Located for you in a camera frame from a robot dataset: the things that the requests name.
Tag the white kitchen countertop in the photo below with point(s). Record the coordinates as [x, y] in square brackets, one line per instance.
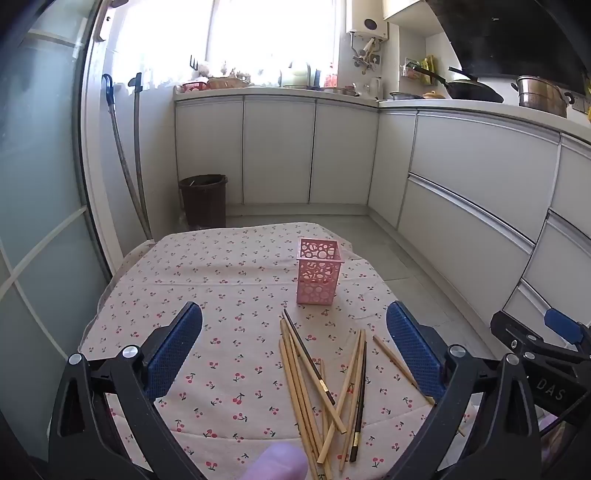
[461, 107]

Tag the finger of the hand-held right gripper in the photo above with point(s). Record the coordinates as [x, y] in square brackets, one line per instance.
[561, 323]

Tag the cherry print tablecloth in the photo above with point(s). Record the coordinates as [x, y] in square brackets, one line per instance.
[231, 300]

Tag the red plastic basket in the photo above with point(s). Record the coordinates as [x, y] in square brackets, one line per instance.
[194, 86]

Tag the kitchen window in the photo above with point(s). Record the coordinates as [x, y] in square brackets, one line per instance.
[258, 37]

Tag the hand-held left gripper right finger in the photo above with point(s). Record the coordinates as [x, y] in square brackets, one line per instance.
[415, 341]

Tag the black range hood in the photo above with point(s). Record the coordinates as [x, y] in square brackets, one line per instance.
[517, 37]

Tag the frosted glass sliding door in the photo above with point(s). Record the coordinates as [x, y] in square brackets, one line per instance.
[41, 184]

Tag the pile of bamboo chopsticks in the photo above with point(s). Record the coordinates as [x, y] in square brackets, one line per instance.
[300, 392]

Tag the pale green appliance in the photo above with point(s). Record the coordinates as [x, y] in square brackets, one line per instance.
[299, 74]

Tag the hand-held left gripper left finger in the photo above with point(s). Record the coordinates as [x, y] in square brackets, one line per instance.
[178, 341]

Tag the black wok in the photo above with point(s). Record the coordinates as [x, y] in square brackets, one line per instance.
[471, 90]

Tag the wall spice rack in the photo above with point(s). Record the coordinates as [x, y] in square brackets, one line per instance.
[418, 70]

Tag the pink perforated plastic basket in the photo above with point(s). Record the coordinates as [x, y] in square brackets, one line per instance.
[318, 277]

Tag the steel stock pot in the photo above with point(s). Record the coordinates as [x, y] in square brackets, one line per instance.
[542, 97]

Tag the red bottle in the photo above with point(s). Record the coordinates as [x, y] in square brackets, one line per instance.
[330, 77]

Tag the white water heater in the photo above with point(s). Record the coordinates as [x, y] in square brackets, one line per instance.
[367, 18]

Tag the single bamboo chopstick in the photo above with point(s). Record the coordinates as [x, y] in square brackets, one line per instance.
[392, 357]

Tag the dark brown chopstick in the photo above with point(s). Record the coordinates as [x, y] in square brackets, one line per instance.
[305, 351]
[360, 397]

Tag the person's left hand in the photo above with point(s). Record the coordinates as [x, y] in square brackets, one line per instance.
[277, 464]

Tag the brown trash bin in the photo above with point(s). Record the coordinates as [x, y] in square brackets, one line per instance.
[203, 201]

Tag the flat frying pan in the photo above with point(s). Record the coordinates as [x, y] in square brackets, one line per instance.
[406, 95]

